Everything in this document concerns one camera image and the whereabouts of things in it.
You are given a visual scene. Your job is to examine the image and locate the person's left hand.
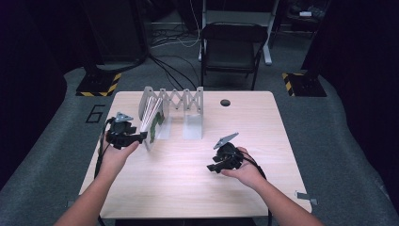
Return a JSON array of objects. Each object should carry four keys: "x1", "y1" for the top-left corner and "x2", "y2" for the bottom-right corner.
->
[{"x1": 99, "y1": 141, "x2": 140, "y2": 177}]

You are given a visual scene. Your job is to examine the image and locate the dark curtain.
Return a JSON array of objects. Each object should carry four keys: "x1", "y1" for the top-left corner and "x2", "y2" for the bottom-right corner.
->
[
  {"x1": 300, "y1": 0, "x2": 399, "y2": 205},
  {"x1": 0, "y1": 0, "x2": 95, "y2": 191}
]

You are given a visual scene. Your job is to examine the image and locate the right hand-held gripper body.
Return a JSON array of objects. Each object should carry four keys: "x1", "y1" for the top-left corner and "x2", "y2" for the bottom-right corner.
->
[{"x1": 213, "y1": 132, "x2": 244, "y2": 170}]

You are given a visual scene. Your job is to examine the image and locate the black folding chair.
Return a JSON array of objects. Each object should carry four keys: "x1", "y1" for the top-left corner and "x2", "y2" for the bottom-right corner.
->
[{"x1": 199, "y1": 22, "x2": 269, "y2": 91}]

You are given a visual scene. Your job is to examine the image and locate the caterpillar picture book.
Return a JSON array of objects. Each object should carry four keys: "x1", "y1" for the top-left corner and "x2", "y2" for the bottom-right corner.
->
[{"x1": 139, "y1": 96, "x2": 166, "y2": 152}]

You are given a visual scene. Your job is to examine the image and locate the grey expandable metal book stand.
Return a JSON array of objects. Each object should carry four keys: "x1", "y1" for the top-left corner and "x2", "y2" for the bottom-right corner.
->
[{"x1": 138, "y1": 86, "x2": 205, "y2": 141}]

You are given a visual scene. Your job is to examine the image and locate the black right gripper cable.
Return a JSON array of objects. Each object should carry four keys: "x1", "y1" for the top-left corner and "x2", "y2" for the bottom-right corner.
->
[{"x1": 241, "y1": 153, "x2": 273, "y2": 226}]

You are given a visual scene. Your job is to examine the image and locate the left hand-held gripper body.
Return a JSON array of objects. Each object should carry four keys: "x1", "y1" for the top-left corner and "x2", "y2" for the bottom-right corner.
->
[{"x1": 105, "y1": 111, "x2": 137, "y2": 151}]

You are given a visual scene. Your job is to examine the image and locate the black floor cables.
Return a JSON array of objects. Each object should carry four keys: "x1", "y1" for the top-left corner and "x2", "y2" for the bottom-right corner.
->
[{"x1": 148, "y1": 54, "x2": 201, "y2": 92}]

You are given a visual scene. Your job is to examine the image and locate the white desk frame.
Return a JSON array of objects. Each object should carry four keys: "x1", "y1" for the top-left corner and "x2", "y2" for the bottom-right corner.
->
[{"x1": 198, "y1": 0, "x2": 280, "y2": 66}]

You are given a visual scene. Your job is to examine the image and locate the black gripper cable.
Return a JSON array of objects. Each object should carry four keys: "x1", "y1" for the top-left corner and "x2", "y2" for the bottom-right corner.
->
[
  {"x1": 93, "y1": 117, "x2": 116, "y2": 226},
  {"x1": 241, "y1": 153, "x2": 273, "y2": 226}
]

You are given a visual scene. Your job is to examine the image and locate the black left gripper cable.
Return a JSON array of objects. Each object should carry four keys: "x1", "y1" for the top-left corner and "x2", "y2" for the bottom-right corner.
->
[{"x1": 93, "y1": 117, "x2": 116, "y2": 226}]

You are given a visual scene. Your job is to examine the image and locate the person's right hand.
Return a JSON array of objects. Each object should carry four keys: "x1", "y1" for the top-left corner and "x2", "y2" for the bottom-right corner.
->
[{"x1": 220, "y1": 146, "x2": 267, "y2": 189}]

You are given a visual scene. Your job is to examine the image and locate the black stand base striped edge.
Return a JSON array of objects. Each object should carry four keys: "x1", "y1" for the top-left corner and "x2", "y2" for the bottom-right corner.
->
[
  {"x1": 75, "y1": 71, "x2": 122, "y2": 98},
  {"x1": 281, "y1": 72, "x2": 327, "y2": 98}
]

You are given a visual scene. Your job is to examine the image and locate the dark cabinet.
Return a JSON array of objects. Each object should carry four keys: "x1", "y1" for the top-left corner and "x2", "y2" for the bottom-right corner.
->
[{"x1": 82, "y1": 0, "x2": 149, "y2": 64}]

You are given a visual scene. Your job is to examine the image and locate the white floor cables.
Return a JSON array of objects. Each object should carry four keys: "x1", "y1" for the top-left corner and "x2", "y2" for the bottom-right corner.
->
[{"x1": 150, "y1": 0, "x2": 202, "y2": 49}]

